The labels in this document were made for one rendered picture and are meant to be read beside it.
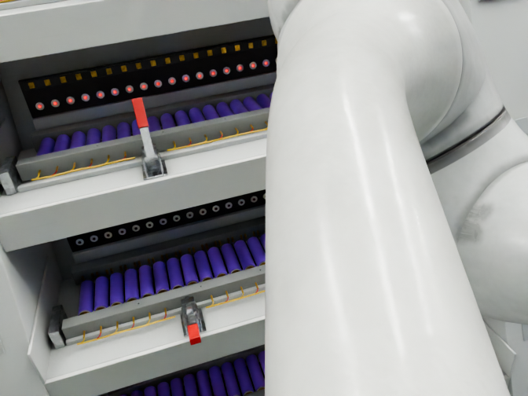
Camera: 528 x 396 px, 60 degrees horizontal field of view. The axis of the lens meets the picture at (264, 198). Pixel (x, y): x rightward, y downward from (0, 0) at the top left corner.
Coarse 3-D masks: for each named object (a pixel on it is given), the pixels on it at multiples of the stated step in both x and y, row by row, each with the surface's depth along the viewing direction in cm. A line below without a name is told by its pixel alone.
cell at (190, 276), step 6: (186, 258) 67; (192, 258) 68; (186, 264) 66; (192, 264) 66; (186, 270) 65; (192, 270) 65; (186, 276) 64; (192, 276) 64; (186, 282) 63; (198, 282) 63
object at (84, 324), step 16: (240, 272) 63; (256, 272) 62; (176, 288) 61; (192, 288) 61; (208, 288) 60; (224, 288) 61; (240, 288) 62; (128, 304) 60; (144, 304) 59; (160, 304) 59; (176, 304) 60; (64, 320) 58; (80, 320) 58; (96, 320) 58; (112, 320) 59; (128, 320) 59; (160, 320) 58
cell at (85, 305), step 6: (84, 282) 65; (90, 282) 65; (84, 288) 64; (90, 288) 64; (84, 294) 63; (90, 294) 63; (84, 300) 62; (90, 300) 62; (84, 306) 61; (90, 306) 61
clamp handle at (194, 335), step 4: (188, 308) 57; (188, 312) 57; (192, 312) 57; (188, 316) 57; (192, 316) 57; (188, 320) 56; (192, 320) 55; (192, 324) 54; (196, 324) 53; (188, 328) 53; (192, 328) 53; (196, 328) 52; (192, 332) 52; (196, 332) 52; (192, 336) 51; (196, 336) 51; (192, 340) 50; (196, 340) 51; (200, 340) 51; (192, 344) 51
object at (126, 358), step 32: (192, 224) 71; (224, 224) 73; (96, 256) 69; (64, 288) 68; (224, 320) 59; (256, 320) 58; (32, 352) 52; (64, 352) 57; (96, 352) 56; (128, 352) 56; (160, 352) 56; (192, 352) 57; (224, 352) 59; (64, 384) 54; (96, 384) 55; (128, 384) 57
